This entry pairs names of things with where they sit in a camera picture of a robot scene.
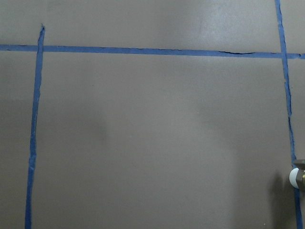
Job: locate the brass white PPR pipe fitting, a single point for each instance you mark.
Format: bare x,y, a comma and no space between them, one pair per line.
297,175

